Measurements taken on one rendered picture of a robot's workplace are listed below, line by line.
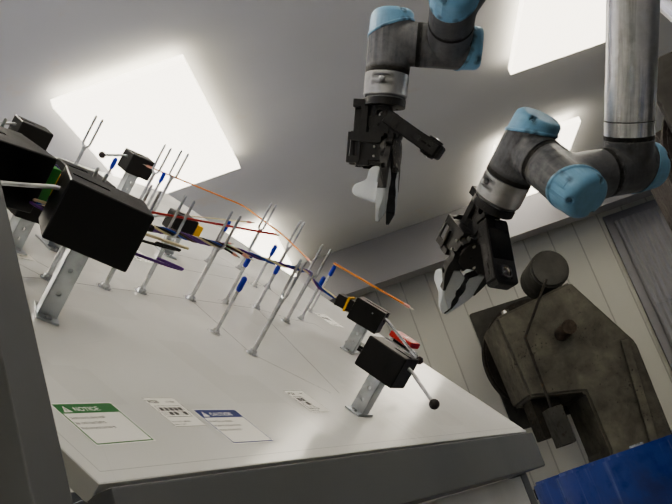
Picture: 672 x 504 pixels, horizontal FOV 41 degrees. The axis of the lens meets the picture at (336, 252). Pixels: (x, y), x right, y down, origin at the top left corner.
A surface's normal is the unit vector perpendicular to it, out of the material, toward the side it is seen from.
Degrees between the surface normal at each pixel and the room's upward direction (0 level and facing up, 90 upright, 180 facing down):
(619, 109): 103
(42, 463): 90
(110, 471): 53
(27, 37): 180
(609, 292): 90
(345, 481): 90
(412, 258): 90
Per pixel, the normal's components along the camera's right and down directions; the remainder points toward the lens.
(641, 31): 0.02, 0.25
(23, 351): 0.84, -0.41
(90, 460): 0.48, -0.87
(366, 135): -0.25, -0.03
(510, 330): 0.02, -0.33
